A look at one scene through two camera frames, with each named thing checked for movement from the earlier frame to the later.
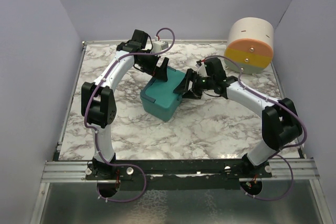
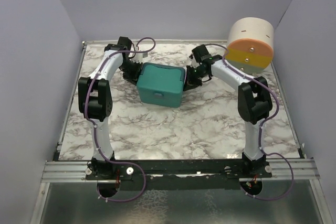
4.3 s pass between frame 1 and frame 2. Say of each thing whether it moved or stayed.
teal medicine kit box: moved
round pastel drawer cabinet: stayed
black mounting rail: stayed
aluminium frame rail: stayed
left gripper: moved
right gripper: moved
